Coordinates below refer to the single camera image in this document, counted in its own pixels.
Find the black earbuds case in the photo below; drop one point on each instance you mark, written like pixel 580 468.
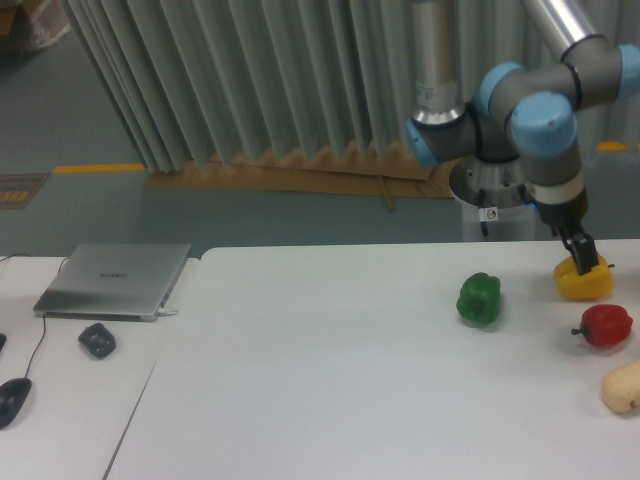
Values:
pixel 98 341

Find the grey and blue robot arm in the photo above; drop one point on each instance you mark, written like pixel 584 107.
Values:
pixel 522 114

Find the yellow bell pepper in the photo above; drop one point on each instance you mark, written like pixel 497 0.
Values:
pixel 596 284

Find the grey pleated curtain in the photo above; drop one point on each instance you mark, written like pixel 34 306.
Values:
pixel 256 81

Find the silver laptop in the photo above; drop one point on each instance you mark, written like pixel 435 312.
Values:
pixel 114 281

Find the black computer mouse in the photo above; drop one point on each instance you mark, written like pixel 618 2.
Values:
pixel 14 393

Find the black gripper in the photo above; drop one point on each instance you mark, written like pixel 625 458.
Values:
pixel 565 219

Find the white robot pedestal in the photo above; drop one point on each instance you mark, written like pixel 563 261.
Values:
pixel 493 201

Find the white usb plug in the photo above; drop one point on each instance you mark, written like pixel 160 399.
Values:
pixel 167 313

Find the green bell pepper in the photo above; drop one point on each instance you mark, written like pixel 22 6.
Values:
pixel 479 298

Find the clear plastic bag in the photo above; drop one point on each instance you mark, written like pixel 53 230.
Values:
pixel 38 25

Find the beige bread loaf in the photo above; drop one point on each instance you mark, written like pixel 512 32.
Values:
pixel 620 388

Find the red bell pepper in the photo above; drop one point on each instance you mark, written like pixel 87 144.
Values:
pixel 604 325

